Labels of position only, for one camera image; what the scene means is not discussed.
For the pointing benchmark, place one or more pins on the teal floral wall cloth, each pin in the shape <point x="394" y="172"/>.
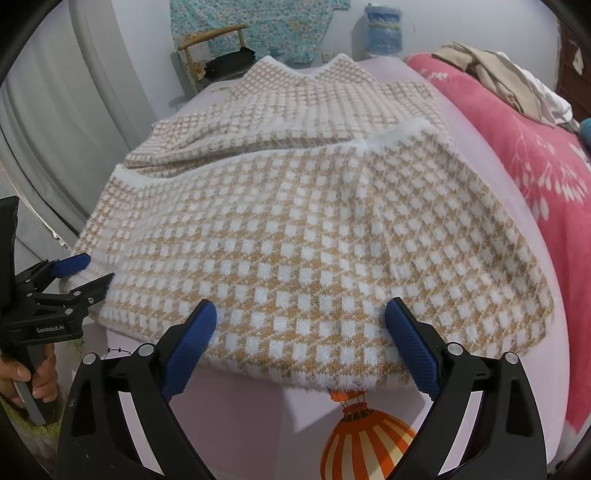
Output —
<point x="277" y="23"/>

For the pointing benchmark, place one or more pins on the beige clothes pile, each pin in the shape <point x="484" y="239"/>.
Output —
<point x="489" y="74"/>

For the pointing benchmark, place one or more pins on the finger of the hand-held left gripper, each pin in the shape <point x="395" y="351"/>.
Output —
<point x="71" y="266"/>
<point x="94" y="288"/>

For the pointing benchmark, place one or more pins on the beige white checked coat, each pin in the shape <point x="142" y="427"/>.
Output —
<point x="300" y="230"/>

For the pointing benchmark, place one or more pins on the white garment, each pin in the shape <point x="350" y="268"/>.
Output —
<point x="549" y="99"/>

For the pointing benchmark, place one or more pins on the white curtain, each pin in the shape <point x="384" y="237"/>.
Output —
<point x="46" y="115"/>

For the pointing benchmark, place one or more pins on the wooden chair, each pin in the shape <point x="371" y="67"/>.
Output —
<point x="212" y="34"/>

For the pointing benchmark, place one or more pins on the blue water bottle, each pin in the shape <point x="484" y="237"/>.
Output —
<point x="383" y="32"/>

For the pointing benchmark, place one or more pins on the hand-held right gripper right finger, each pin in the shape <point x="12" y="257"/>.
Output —
<point x="411" y="346"/>

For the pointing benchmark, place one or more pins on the black bag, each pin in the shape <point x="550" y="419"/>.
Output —
<point x="231" y="62"/>

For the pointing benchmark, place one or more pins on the wall socket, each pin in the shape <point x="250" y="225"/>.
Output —
<point x="328" y="57"/>

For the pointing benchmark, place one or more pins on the person's left hand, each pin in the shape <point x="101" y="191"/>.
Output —
<point x="14" y="371"/>

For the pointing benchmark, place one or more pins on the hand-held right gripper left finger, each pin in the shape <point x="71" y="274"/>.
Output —
<point x="194" y="341"/>

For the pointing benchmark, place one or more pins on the teal plastic bag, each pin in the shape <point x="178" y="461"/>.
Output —
<point x="586" y="134"/>

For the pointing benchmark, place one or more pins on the brown wooden door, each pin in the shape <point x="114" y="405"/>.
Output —
<point x="577" y="69"/>

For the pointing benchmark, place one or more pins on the green fuzzy cloth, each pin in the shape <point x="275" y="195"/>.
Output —
<point x="14" y="417"/>

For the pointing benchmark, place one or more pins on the pink floral blanket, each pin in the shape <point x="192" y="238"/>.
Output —
<point x="531" y="161"/>

